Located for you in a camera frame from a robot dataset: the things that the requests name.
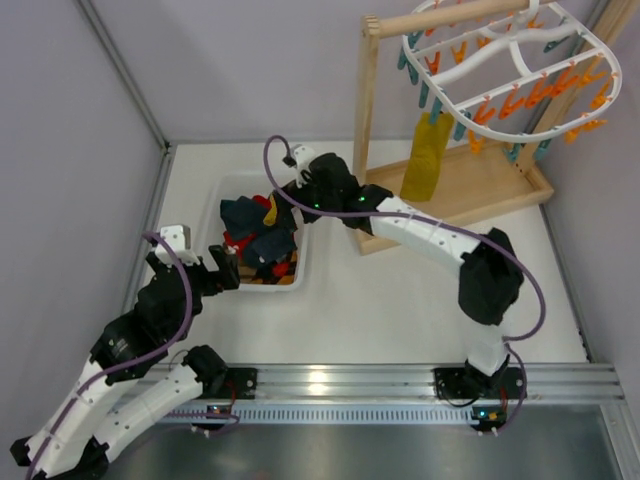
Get dark navy sock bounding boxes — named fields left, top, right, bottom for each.
left=245, top=228, right=297, bottom=266

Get dark teal Santa sock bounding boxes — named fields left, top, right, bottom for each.
left=220, top=196, right=271, bottom=240

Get mustard yellow sock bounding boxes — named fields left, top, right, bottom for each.
left=400, top=113, right=454, bottom=202

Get white oval clip hanger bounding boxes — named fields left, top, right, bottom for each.
left=397, top=2, right=622, bottom=147

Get red sock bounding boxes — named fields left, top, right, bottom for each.
left=252, top=195, right=271, bottom=210
left=223, top=231, right=255, bottom=258

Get yellow reindeer sock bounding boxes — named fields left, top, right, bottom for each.
left=263, top=194, right=278, bottom=227

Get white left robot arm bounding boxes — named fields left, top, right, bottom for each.
left=10, top=241, right=240, bottom=479

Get brown patterned socks in bin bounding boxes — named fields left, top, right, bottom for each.
left=238, top=251, right=299, bottom=286

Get wooden hanger rack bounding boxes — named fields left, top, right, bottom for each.
left=353, top=1, right=639, bottom=225

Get clear plastic bin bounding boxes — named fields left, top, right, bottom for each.
left=197, top=172, right=310, bottom=293

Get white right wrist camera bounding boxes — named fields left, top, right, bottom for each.
left=283, top=144, right=317, bottom=188

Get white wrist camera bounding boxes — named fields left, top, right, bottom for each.
left=152, top=224, right=200, bottom=266
left=283, top=144, right=317, bottom=188

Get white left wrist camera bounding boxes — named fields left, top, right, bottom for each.
left=152, top=224, right=200, bottom=266

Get perforated white cable duct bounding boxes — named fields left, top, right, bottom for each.
left=161, top=401, right=492, bottom=426

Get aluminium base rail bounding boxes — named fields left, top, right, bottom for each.
left=79, top=362, right=624, bottom=401

